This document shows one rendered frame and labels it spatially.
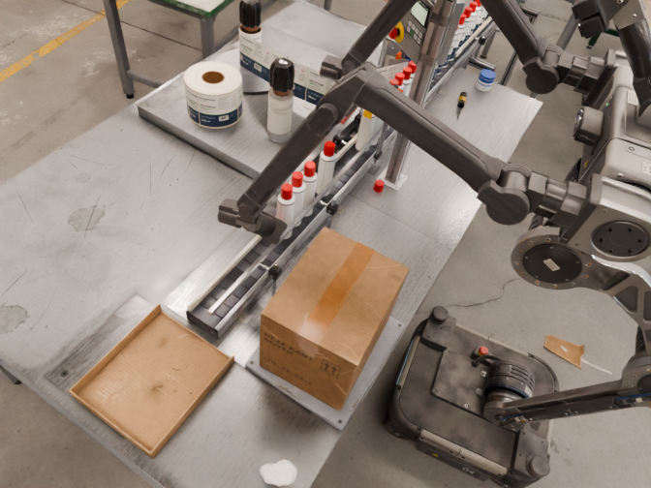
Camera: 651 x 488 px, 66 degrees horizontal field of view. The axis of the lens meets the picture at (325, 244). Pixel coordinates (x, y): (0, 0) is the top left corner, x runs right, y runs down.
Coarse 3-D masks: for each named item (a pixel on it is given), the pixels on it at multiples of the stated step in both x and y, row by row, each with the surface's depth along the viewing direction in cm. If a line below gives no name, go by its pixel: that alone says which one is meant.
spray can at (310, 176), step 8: (304, 168) 147; (312, 168) 146; (304, 176) 148; (312, 176) 148; (312, 184) 149; (312, 192) 152; (304, 200) 155; (304, 208) 157; (312, 208) 160; (304, 216) 160
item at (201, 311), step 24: (336, 168) 176; (336, 192) 169; (312, 216) 161; (264, 240) 153; (288, 240) 154; (240, 264) 146; (216, 288) 141; (240, 288) 142; (192, 312) 135; (216, 312) 136
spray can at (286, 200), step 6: (282, 186) 139; (288, 186) 140; (282, 192) 140; (288, 192) 139; (282, 198) 142; (288, 198) 141; (294, 198) 143; (282, 204) 142; (288, 204) 142; (282, 210) 144; (288, 210) 143; (276, 216) 148; (282, 216) 145; (288, 216) 146; (288, 222) 148; (288, 234) 152
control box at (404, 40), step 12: (432, 0) 135; (408, 12) 145; (432, 12) 135; (456, 12) 137; (456, 24) 141; (408, 36) 148; (408, 48) 149; (420, 48) 143; (444, 48) 146; (444, 60) 149
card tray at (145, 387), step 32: (160, 320) 137; (128, 352) 131; (160, 352) 132; (192, 352) 133; (96, 384) 125; (128, 384) 126; (160, 384) 127; (192, 384) 127; (128, 416) 121; (160, 416) 122; (160, 448) 117
